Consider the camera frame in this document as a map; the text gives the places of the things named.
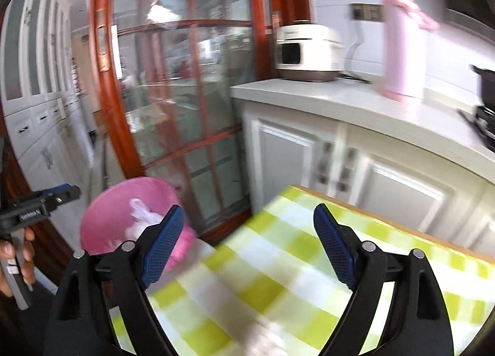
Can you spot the black gas stove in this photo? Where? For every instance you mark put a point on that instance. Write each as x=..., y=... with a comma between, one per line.
x=479, y=125

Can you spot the wall power outlet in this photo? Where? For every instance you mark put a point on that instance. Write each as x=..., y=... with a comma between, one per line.
x=366, y=12

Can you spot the pink thermos jug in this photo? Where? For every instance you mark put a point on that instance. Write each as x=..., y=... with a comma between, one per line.
x=404, y=42

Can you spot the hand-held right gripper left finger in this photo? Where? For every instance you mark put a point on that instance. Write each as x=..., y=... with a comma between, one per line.
x=162, y=247

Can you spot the black cooking pot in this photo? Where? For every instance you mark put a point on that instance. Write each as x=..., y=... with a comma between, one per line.
x=486, y=83

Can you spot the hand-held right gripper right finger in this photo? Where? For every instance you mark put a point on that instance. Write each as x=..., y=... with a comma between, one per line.
x=334, y=251

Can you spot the person's left hand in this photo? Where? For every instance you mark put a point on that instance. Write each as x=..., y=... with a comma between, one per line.
x=28, y=259

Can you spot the pink trash bin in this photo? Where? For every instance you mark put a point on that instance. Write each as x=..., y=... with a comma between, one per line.
x=112, y=213

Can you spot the cream rice cooker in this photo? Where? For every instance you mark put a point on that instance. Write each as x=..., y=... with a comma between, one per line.
x=309, y=52

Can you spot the red wooden glass door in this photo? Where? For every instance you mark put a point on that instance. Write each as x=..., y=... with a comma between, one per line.
x=185, y=89

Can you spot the white wall cupboard unit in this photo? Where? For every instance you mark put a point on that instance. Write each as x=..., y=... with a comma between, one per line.
x=42, y=89

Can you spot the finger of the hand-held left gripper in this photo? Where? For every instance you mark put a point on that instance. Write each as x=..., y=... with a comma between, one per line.
x=67, y=195
x=56, y=190

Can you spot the green checked tablecloth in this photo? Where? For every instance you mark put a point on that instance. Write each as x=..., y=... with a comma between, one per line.
x=270, y=282

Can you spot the white kitchen base cabinet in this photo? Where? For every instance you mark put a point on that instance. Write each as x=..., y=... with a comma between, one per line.
x=386, y=139

